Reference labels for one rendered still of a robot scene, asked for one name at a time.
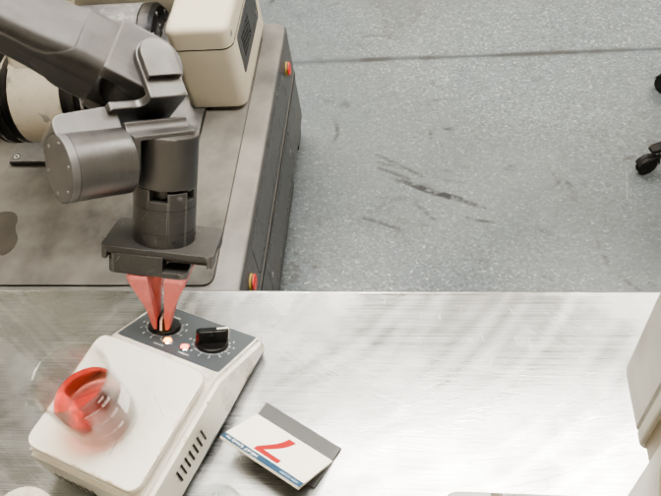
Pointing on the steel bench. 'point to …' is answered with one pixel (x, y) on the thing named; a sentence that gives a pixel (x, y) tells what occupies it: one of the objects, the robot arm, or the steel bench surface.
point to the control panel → (139, 330)
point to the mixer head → (647, 401)
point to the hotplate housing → (237, 375)
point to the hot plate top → (178, 405)
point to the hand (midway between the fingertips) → (162, 319)
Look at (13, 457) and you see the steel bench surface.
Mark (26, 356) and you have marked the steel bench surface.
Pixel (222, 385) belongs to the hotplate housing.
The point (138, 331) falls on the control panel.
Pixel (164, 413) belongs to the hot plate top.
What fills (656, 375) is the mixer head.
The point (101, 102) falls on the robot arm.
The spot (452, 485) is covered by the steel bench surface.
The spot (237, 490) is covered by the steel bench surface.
